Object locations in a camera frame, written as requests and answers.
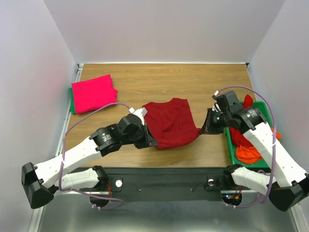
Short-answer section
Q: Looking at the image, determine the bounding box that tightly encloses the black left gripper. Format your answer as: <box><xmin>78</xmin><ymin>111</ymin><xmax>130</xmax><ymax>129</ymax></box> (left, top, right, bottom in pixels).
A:
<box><xmin>122</xmin><ymin>122</ymin><xmax>158</xmax><ymax>149</ymax></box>

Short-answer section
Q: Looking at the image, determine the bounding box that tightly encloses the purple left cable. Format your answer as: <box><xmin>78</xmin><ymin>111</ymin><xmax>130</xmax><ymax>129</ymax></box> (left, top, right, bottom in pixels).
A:
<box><xmin>57</xmin><ymin>102</ymin><xmax>136</xmax><ymax>210</ymax></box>

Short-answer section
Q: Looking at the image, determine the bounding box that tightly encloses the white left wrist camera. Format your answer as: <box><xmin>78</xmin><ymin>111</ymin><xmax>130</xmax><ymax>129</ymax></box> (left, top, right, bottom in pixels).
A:
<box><xmin>128</xmin><ymin>107</ymin><xmax>148</xmax><ymax>120</ymax></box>

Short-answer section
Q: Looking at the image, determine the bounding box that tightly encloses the green plastic bin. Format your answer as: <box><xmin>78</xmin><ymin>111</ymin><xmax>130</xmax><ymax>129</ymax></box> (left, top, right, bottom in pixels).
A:
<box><xmin>224</xmin><ymin>101</ymin><xmax>276</xmax><ymax>169</ymax></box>

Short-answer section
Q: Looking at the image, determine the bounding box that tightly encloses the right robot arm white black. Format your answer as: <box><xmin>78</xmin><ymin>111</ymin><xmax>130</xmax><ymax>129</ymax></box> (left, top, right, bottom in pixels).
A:
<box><xmin>200</xmin><ymin>91</ymin><xmax>309</xmax><ymax>212</ymax></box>

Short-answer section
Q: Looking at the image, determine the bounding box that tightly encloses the aluminium frame rail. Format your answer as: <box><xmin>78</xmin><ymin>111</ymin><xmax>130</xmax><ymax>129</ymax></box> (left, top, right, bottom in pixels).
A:
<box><xmin>38</xmin><ymin>172</ymin><xmax>296</xmax><ymax>194</ymax></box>

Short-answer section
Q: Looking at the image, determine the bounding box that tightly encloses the folded green t-shirt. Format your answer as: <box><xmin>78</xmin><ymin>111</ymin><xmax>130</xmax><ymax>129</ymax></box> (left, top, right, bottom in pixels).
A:
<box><xmin>69</xmin><ymin>88</ymin><xmax>76</xmax><ymax>115</ymax></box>

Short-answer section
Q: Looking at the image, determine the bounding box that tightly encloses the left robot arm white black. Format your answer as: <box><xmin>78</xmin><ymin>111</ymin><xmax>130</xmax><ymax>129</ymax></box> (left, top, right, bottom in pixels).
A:
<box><xmin>21</xmin><ymin>108</ymin><xmax>157</xmax><ymax>209</ymax></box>

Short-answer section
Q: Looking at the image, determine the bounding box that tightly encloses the orange t-shirt in bin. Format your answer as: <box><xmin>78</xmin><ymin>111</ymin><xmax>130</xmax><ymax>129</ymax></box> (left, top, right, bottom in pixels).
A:
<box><xmin>235</xmin><ymin>146</ymin><xmax>262</xmax><ymax>164</ymax></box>

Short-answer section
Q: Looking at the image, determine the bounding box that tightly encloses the dark red t-shirt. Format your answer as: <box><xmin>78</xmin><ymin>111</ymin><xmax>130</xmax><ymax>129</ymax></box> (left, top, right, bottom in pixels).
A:
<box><xmin>143</xmin><ymin>98</ymin><xmax>200</xmax><ymax>149</ymax></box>

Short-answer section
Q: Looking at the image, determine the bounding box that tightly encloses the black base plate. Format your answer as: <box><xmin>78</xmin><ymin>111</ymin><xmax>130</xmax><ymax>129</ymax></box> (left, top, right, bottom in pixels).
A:
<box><xmin>104</xmin><ymin>167</ymin><xmax>240</xmax><ymax>202</ymax></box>

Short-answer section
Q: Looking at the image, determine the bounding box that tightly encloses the folded pink t-shirt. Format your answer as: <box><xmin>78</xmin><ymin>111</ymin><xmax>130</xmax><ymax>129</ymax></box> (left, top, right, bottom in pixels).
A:
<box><xmin>71</xmin><ymin>74</ymin><xmax>118</xmax><ymax>114</ymax></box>

